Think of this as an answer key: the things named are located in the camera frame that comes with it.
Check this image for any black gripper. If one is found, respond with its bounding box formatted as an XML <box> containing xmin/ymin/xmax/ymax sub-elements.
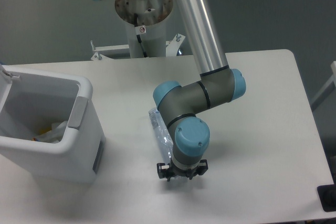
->
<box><xmin>156</xmin><ymin>159</ymin><xmax>208</xmax><ymax>182</ymax></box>

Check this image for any crushed clear plastic bottle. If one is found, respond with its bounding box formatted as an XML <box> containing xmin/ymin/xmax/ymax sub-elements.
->
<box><xmin>149</xmin><ymin>108</ymin><xmax>173</xmax><ymax>164</ymax></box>

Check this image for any clear plastic wrapper bag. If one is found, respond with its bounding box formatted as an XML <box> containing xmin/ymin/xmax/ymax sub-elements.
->
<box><xmin>31</xmin><ymin>121</ymin><xmax>68</xmax><ymax>144</ymax></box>

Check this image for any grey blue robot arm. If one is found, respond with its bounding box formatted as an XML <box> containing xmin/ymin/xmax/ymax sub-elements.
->
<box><xmin>115</xmin><ymin>0</ymin><xmax>246</xmax><ymax>179</ymax></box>

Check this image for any yellow trash in can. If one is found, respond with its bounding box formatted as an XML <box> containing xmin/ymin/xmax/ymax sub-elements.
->
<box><xmin>38</xmin><ymin>127</ymin><xmax>52</xmax><ymax>135</ymax></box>

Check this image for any white trash can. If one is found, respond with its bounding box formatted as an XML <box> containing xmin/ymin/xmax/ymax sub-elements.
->
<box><xmin>1</xmin><ymin>65</ymin><xmax>106</xmax><ymax>183</ymax></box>

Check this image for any white pedestal base frame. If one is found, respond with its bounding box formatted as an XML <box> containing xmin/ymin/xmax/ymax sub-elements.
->
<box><xmin>90</xmin><ymin>34</ymin><xmax>186</xmax><ymax>61</ymax></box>

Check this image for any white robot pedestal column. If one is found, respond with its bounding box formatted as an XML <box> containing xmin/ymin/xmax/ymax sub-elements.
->
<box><xmin>115</xmin><ymin>0</ymin><xmax>173</xmax><ymax>58</ymax></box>

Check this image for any black pedestal cable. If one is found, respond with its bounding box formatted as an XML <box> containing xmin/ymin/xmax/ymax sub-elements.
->
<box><xmin>133</xmin><ymin>12</ymin><xmax>149</xmax><ymax>58</ymax></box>

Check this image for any white frame at right edge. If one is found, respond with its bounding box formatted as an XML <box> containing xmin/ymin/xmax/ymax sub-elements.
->
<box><xmin>310</xmin><ymin>61</ymin><xmax>335</xmax><ymax>112</ymax></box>

